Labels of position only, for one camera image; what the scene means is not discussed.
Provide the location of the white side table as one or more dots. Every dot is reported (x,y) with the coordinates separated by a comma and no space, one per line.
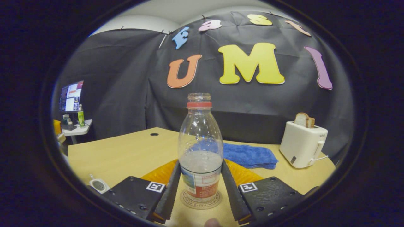
(80,129)

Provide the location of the white toaster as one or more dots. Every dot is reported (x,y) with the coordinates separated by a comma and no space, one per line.
(301,143)

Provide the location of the blue towel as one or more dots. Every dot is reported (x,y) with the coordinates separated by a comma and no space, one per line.
(252,156)

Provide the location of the bread slice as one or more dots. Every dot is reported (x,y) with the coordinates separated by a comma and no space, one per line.
(303,119)

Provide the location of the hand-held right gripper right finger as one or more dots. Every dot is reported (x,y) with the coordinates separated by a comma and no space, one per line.
(235,201)

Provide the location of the clear plastic water bottle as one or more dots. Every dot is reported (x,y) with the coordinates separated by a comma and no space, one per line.
(200,164)

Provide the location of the white power socket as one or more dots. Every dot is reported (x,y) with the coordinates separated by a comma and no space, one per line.
(99,185)

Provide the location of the green drink bottle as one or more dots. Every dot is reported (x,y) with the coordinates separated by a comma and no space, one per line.
(81,118)

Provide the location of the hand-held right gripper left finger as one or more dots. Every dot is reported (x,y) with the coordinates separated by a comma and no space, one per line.
(170,195)

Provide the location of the computer monitor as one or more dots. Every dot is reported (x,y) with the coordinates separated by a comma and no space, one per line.
(71,96)

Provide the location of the yellow chair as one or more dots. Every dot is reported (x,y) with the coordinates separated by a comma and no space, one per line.
(56,127)

